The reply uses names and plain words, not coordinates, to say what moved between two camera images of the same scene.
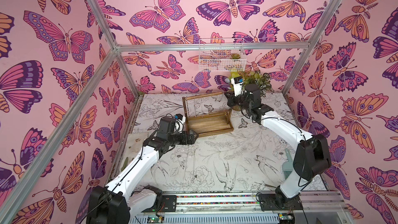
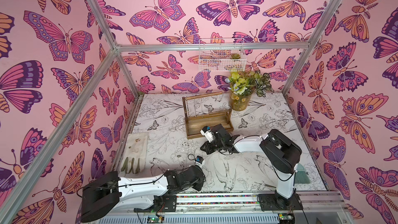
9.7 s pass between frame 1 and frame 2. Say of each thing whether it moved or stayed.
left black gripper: moved
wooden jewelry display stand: stayed
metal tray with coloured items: stayed
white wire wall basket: stayed
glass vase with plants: stayed
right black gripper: moved
